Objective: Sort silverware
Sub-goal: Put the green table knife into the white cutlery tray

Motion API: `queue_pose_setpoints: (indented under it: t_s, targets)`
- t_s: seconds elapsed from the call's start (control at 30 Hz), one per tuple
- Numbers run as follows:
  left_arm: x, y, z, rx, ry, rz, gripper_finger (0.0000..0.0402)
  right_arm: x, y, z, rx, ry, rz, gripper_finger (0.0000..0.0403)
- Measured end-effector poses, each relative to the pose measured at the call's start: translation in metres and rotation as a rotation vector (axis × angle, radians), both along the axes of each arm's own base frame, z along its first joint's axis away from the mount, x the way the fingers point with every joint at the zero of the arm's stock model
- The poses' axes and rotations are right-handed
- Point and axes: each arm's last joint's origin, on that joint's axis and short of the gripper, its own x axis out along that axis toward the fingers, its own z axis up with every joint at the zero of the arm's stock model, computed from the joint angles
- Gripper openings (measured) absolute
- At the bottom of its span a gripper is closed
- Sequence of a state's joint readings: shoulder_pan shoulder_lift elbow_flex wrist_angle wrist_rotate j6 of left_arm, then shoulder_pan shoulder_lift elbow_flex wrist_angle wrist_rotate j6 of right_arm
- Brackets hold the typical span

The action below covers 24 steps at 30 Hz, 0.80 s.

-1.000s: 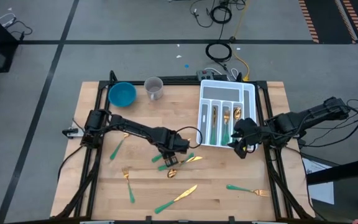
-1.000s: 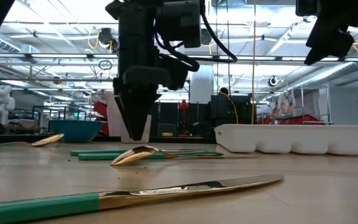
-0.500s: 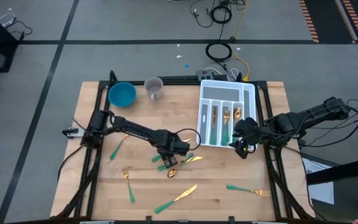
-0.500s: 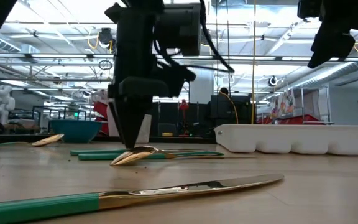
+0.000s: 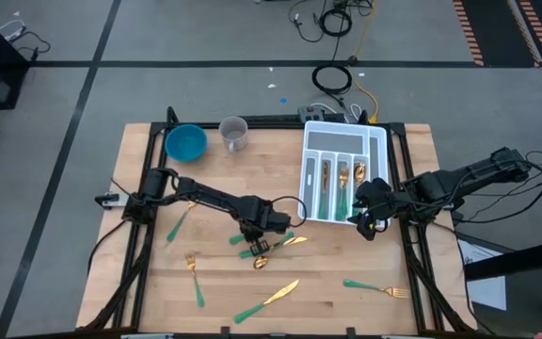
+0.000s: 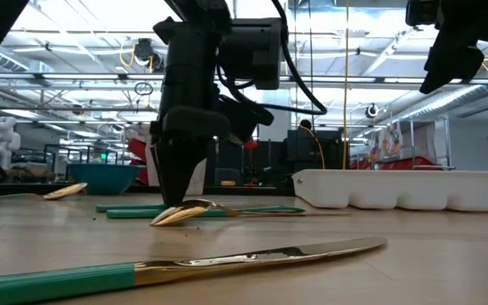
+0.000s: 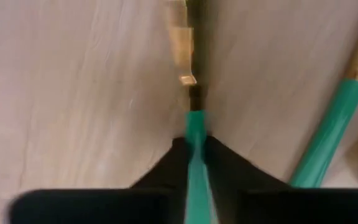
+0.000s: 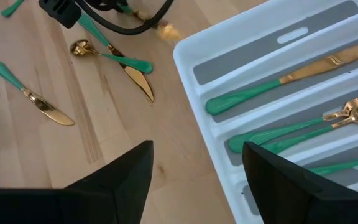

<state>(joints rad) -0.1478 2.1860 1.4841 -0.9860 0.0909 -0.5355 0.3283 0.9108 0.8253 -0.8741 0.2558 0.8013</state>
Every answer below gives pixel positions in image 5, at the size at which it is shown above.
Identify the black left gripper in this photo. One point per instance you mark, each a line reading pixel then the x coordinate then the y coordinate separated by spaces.
pixel 264 219

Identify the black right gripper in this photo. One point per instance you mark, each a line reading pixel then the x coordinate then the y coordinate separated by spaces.
pixel 373 200

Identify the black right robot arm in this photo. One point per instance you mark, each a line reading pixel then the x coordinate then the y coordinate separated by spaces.
pixel 487 172

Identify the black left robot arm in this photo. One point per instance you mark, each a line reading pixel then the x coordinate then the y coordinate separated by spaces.
pixel 205 193

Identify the white cutlery organizer tray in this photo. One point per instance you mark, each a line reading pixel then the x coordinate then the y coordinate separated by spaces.
pixel 334 142

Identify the grey patterned mug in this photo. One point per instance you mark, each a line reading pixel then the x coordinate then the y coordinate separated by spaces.
pixel 233 133

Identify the grey power strip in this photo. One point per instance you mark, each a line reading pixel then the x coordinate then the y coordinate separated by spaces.
pixel 315 113

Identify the blue bowl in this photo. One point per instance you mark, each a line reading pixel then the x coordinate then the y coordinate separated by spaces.
pixel 186 143

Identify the white paper sheet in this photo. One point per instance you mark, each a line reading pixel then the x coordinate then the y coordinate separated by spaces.
pixel 487 294

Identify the black side table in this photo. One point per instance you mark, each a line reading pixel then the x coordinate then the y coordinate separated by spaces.
pixel 511 259

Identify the black round plug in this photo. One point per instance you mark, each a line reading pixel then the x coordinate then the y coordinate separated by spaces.
pixel 351 59

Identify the black aluminium table frame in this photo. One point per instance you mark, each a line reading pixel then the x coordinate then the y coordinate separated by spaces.
pixel 275 120

